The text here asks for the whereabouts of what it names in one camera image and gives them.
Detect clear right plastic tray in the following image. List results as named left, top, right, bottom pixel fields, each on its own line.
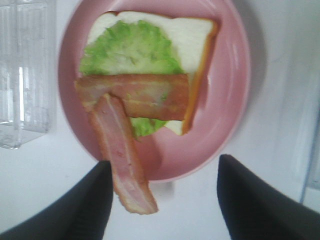
left=300, top=110, right=320, bottom=211

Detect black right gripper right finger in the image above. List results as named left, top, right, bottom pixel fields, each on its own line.
left=216, top=154, right=320, bottom=240

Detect pink round plate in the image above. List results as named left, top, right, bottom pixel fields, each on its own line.
left=58, top=0, right=251, bottom=183

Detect green lettuce leaf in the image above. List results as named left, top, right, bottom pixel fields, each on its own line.
left=75, top=20, right=189, bottom=136

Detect clear plastic tray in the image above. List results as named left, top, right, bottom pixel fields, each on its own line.
left=300, top=110, right=320, bottom=211
left=0, top=0, right=56, bottom=149

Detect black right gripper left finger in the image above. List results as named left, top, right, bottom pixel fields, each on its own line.
left=0, top=161, right=113, bottom=240

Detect tray bacon strip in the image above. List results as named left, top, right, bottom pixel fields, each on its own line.
left=88, top=93, right=158, bottom=215
left=74, top=73, right=189, bottom=121

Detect clear left plastic tray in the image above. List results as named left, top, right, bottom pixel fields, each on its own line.
left=0, top=0, right=56, bottom=149

